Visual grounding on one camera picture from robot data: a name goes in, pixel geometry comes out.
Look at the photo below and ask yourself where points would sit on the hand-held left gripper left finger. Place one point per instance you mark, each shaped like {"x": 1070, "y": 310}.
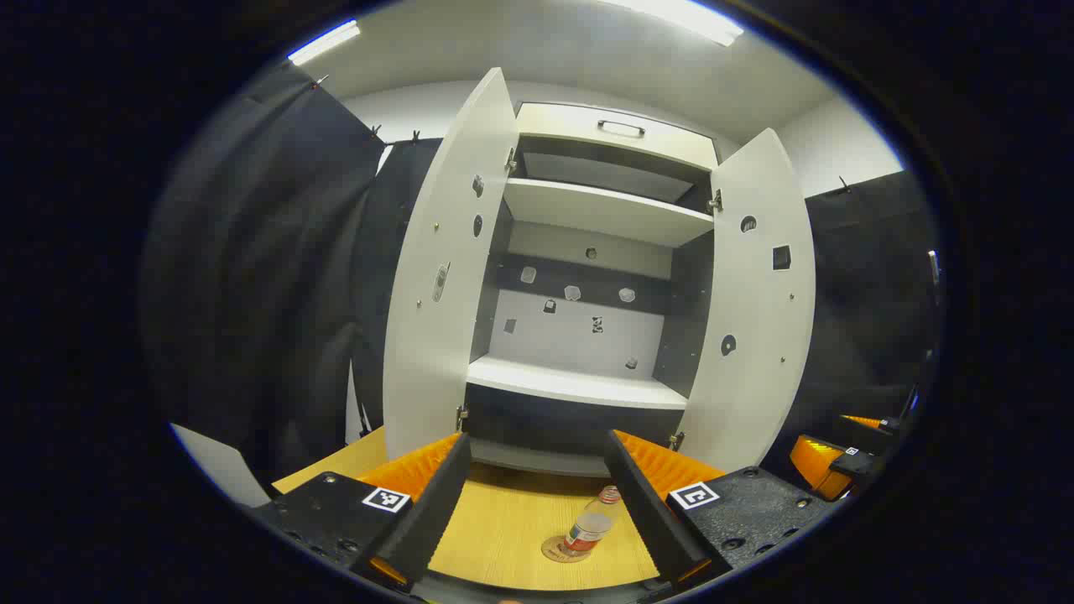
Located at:
{"x": 436, "y": 520}

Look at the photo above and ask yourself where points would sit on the clear water bottle red label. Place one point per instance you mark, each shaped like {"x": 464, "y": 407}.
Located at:
{"x": 591, "y": 524}

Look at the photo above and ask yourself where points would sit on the white cabinet shelf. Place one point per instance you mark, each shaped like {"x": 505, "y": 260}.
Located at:
{"x": 579, "y": 386}
{"x": 604, "y": 214}

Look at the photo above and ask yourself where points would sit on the ceiling light strip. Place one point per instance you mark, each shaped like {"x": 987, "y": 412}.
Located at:
{"x": 323, "y": 44}
{"x": 680, "y": 18}

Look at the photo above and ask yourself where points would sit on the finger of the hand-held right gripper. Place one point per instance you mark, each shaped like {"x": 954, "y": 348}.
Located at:
{"x": 864, "y": 421}
{"x": 818, "y": 466}

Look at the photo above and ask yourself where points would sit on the round brown coaster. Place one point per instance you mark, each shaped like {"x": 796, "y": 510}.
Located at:
{"x": 555, "y": 552}

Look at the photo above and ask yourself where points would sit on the white cabinet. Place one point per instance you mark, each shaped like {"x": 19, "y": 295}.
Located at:
{"x": 554, "y": 340}

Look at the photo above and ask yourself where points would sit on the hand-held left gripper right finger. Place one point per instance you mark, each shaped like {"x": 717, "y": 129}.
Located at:
{"x": 646, "y": 512}

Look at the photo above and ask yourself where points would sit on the white cabinet door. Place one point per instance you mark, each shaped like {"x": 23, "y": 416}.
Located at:
{"x": 755, "y": 394}
{"x": 428, "y": 369}

